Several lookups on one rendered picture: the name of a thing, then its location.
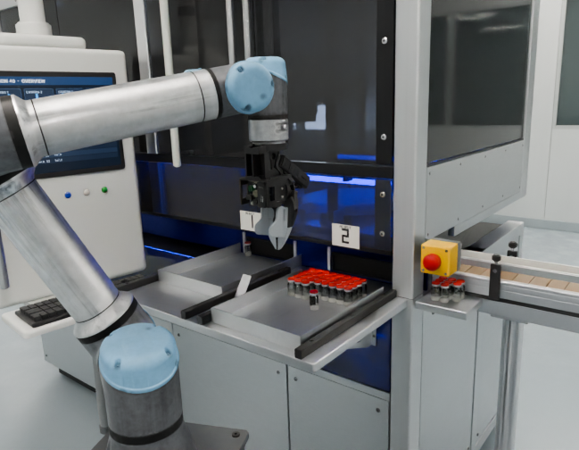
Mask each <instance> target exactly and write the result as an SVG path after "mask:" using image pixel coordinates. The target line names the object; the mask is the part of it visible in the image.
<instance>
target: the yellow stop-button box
mask: <svg viewBox="0 0 579 450"><path fill-rule="evenodd" d="M460 248H461V242H460V241H455V240H449V239H442V238H436V237H433V238H431V239H430V240H428V241H426V242H425V243H423V244H422V245H421V269H420V270H421V272H424V273H429V274H434V275H439V276H444V277H450V275H452V274H453V273H454V272H456V271H458V270H459V268H460ZM428 254H437V255H438V256H439V257H440V259H441V266H440V268H439V269H437V270H436V271H428V270H427V269H426V268H425V267H424V265H423V259H424V257H425V256H426V255H428Z"/></svg>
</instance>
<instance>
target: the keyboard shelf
mask: <svg viewBox="0 0 579 450"><path fill-rule="evenodd" d="M51 298H55V295H52V296H46V297H43V298H39V299H36V300H33V301H29V302H26V303H24V305H26V306H27V305H29V304H34V303H37V302H41V301H45V300H48V299H51ZM18 310H20V309H18ZM18 310H14V311H11V312H6V313H4V314H3V315H2V321H3V322H4V323H6V324H7V325H8V326H9V327H11V328H12V329H13V330H14V331H16V332H17V333H18V334H19V335H20V336H22V337H23V338H25V339H27V338H33V337H36V336H39V335H42V334H45V333H48V332H51V331H54V330H57V329H61V328H64V327H68V326H70V325H73V324H75V321H74V319H73V318H72V317H71V316H70V317H68V318H65V319H62V320H58V321H54V322H51V323H48V324H45V325H42V326H39V327H36V328H32V327H30V325H28V324H27V323H26V322H25V321H23V320H22V319H21V318H19V317H18V316H17V315H15V311H18Z"/></svg>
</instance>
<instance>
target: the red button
mask: <svg viewBox="0 0 579 450"><path fill-rule="evenodd" d="M423 265H424V267H425V268H426V269H427V270H428V271H436V270H437V269H439V268H440V266H441V259H440V257H439V256H438V255H437V254H428V255H426V256H425V257H424V259H423Z"/></svg>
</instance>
